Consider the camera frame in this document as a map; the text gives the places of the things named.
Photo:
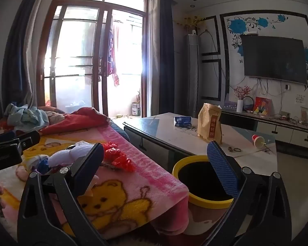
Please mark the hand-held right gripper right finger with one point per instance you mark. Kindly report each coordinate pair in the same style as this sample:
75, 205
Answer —
223, 170

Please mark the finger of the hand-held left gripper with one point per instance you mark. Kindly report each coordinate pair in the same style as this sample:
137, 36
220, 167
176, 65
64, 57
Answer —
5, 137
29, 137

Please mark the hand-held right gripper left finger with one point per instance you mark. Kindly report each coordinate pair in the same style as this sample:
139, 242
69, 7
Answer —
88, 165

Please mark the yellow rimmed waste bin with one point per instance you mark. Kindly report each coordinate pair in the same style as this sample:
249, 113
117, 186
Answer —
210, 205

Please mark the light blue cloth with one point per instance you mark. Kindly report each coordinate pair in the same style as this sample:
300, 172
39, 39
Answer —
28, 117

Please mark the white plastic bag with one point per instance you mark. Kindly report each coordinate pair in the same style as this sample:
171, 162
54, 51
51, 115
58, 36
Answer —
66, 156

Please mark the red plastic bag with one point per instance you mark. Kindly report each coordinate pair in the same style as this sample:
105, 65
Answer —
118, 157

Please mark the blue white wrapper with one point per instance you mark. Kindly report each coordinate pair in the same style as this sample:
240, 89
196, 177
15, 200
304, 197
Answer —
42, 165

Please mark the red quilt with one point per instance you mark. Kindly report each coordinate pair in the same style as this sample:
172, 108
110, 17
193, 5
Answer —
74, 123

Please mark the red paper cup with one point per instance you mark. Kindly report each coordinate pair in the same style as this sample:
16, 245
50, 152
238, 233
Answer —
256, 139

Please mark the brown paper bag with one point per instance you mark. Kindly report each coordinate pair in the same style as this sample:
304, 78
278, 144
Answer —
209, 123

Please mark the pink yellow printed blanket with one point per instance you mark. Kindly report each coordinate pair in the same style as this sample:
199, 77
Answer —
133, 192

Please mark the white television cabinet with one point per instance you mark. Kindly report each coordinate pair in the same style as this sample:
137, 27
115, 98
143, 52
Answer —
272, 130

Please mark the blue tissue pack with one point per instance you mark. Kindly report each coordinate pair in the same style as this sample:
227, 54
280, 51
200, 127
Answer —
182, 121

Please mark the purple box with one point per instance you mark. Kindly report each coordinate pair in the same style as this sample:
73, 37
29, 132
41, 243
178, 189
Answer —
231, 105

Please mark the marble top coffee table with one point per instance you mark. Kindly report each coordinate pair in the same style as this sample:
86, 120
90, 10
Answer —
169, 133

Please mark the white vase with red flowers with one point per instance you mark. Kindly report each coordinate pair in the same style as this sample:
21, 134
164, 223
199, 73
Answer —
240, 106

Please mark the round black framed ornament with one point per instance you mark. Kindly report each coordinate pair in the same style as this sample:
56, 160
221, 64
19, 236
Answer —
249, 105

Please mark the white paint bucket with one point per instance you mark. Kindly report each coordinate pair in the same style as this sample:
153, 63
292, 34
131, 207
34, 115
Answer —
136, 110

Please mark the dark blue grey curtain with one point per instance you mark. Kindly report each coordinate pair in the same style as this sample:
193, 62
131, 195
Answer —
20, 56
164, 56

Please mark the grey standing air conditioner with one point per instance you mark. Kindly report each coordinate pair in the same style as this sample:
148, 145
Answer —
191, 76

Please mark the brown framed glass door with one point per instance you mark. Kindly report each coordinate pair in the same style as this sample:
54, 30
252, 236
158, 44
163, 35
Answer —
104, 56

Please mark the hanging red clothes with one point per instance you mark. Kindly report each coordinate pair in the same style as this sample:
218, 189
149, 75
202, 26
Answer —
115, 56

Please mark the black flat screen television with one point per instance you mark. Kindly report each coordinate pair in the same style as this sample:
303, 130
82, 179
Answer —
272, 56

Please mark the yellow artificial flowers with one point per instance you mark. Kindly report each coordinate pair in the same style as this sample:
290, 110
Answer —
192, 21

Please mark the red picture frame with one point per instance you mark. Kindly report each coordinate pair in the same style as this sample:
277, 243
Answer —
263, 106

